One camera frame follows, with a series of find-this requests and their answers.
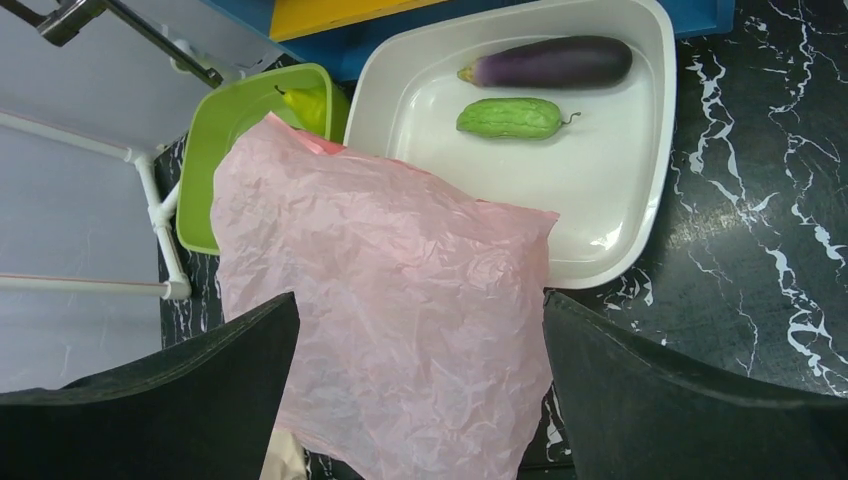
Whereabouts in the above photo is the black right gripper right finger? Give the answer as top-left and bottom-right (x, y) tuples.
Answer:
(543, 292), (847, 479)

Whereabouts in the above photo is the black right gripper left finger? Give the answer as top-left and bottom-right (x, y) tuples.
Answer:
(1, 293), (300, 479)

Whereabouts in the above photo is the pink plastic grocery bag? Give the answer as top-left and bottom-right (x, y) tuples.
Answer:
(210, 114), (558, 479)

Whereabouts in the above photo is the green ridged gourd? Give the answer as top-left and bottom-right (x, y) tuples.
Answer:
(455, 97), (582, 140)

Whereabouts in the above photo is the yellow-green pear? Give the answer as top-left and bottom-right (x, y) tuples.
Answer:
(274, 85), (327, 136)

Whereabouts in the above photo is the purple eggplant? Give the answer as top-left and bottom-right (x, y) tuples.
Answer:
(457, 35), (633, 89)

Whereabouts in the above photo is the cream canvas tote bag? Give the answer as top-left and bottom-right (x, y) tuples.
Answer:
(259, 429), (307, 480)

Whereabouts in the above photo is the white plastic tray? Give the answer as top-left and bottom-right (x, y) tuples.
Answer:
(344, 1), (677, 289)

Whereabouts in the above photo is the green plastic tray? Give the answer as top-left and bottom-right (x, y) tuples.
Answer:
(176, 63), (350, 255)

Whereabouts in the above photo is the blue yellow pink shelf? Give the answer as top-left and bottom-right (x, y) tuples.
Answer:
(210, 1), (736, 80)

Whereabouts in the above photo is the white pvc pipe frame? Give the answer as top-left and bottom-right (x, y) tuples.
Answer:
(1, 112), (191, 300)

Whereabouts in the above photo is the metal faucet bracket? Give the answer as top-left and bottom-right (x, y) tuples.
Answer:
(1, 1), (224, 89)

